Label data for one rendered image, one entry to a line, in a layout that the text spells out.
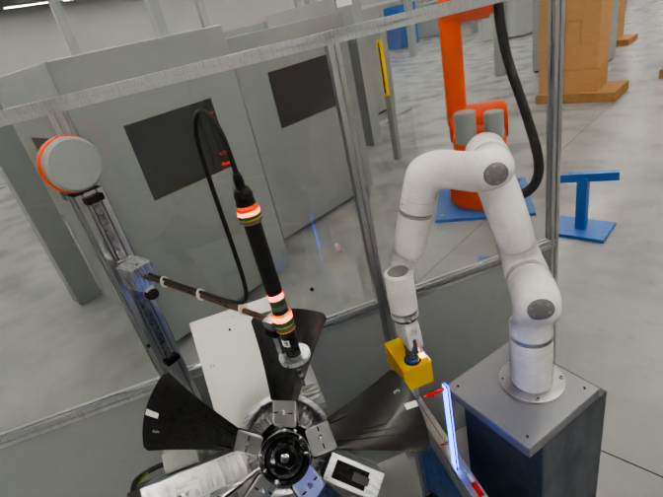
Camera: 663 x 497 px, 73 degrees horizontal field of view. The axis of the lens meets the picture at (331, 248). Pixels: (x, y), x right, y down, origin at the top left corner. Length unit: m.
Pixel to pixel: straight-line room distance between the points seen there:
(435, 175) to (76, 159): 0.96
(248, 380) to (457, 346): 1.15
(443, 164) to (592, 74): 7.61
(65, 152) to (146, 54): 2.21
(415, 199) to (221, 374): 0.77
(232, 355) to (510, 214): 0.88
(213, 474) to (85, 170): 0.89
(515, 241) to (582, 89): 7.59
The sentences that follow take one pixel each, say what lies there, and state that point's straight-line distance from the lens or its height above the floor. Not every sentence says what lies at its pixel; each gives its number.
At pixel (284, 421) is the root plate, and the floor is 1.24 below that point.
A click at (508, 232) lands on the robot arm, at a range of 1.21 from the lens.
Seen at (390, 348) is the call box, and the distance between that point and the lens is 1.56.
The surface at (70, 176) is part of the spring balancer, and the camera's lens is 1.42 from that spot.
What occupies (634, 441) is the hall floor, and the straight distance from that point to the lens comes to 2.78.
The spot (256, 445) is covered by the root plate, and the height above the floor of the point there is 1.22.
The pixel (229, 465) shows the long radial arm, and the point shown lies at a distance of 1.33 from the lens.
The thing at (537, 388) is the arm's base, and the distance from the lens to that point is 1.53.
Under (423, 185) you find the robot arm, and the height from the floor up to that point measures 1.68.
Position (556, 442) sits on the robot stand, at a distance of 1.54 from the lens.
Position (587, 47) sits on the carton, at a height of 0.82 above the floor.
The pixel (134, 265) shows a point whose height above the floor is 1.58.
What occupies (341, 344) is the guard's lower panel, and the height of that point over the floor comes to 0.86.
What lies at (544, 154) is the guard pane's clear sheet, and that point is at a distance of 2.08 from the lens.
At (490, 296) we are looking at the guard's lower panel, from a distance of 2.20.
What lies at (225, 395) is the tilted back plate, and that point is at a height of 1.18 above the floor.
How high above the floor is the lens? 2.09
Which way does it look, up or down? 27 degrees down
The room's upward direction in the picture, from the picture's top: 13 degrees counter-clockwise
